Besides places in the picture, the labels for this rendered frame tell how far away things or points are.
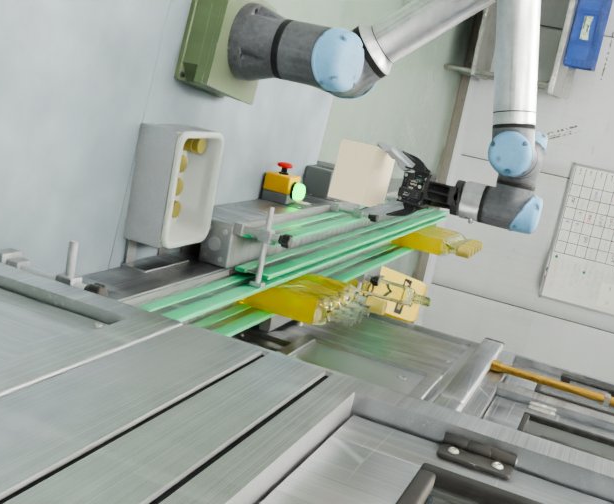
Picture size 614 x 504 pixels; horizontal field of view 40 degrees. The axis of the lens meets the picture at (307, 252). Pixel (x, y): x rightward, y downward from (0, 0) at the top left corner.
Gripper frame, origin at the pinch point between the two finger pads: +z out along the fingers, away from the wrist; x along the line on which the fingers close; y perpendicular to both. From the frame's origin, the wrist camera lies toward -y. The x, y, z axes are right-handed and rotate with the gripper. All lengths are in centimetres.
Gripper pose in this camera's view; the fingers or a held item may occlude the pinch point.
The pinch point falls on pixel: (369, 177)
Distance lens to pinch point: 177.1
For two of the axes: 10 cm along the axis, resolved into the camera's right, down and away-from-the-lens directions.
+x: -2.4, 9.7, 0.7
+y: -3.4, -0.2, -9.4
